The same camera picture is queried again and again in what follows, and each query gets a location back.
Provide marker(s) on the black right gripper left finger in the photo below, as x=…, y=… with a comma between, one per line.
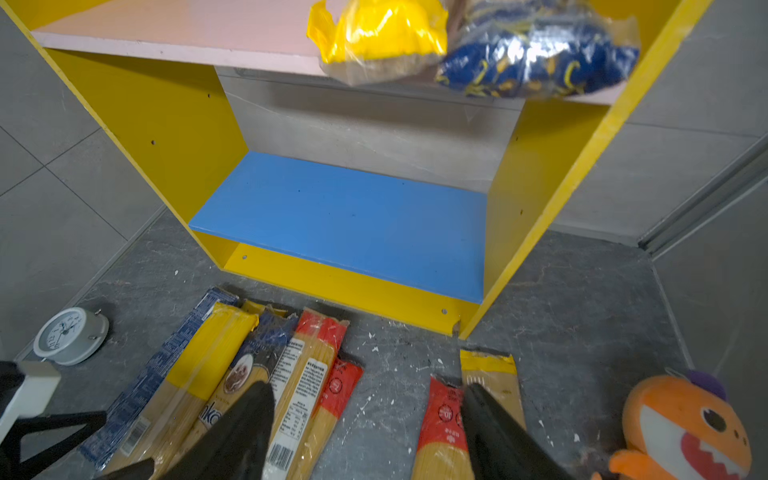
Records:
x=234, y=448

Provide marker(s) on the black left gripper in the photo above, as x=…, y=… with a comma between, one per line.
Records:
x=26, y=389

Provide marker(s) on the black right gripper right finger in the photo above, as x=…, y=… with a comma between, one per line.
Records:
x=499, y=448

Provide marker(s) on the blue label spaghetti bag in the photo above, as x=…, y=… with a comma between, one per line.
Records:
x=255, y=361

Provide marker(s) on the red spaghetti bag white label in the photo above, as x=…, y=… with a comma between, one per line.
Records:
x=299, y=379

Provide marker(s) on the dark blue spaghetti box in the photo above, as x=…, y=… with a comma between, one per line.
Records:
x=99, y=448

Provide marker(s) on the blue bottom spaghetti bag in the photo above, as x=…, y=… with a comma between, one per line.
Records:
x=538, y=49

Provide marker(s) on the yellow shelf with coloured boards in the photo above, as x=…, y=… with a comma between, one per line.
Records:
x=430, y=256

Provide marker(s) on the red yellow spaghetti bag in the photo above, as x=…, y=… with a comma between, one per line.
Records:
x=442, y=451

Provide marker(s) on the yellow clear spaghetti bag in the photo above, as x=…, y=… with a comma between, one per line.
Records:
x=498, y=374

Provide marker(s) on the yellow top spaghetti bag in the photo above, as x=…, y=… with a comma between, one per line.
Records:
x=162, y=426

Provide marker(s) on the blue gold spaghetti bag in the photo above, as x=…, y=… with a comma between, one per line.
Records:
x=255, y=308

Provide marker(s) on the orange shark plush toy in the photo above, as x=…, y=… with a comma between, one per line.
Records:
x=681, y=426

